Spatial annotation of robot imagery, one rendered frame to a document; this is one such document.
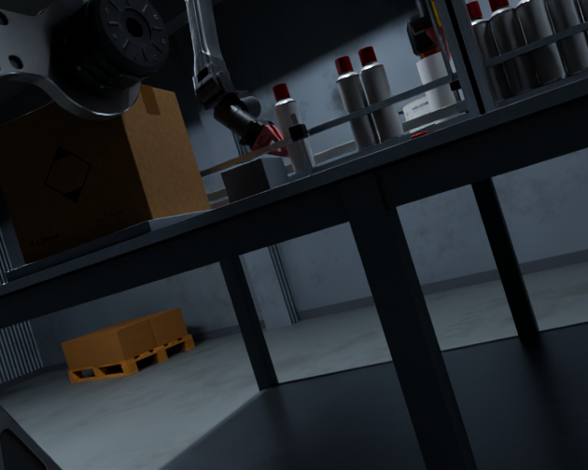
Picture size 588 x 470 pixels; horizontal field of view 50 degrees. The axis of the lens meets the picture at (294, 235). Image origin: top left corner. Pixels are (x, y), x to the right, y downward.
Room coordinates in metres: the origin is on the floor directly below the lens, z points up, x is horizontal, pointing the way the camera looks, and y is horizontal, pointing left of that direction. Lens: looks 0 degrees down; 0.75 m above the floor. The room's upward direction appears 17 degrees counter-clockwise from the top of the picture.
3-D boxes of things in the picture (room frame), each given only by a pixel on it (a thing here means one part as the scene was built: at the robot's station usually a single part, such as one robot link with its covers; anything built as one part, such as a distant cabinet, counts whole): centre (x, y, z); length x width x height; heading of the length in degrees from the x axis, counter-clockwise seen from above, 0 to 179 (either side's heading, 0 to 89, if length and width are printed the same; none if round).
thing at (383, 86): (1.35, -0.26, 0.98); 0.05 x 0.05 x 0.20
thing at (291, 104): (1.43, -0.07, 0.98); 0.05 x 0.05 x 0.20
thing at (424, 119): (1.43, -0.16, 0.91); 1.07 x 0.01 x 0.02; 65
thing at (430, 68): (1.56, -0.46, 1.03); 0.09 x 0.09 x 0.30
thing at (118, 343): (6.22, 1.90, 0.21); 1.19 x 0.87 x 0.41; 53
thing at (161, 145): (1.29, 0.33, 0.99); 0.30 x 0.24 x 0.27; 71
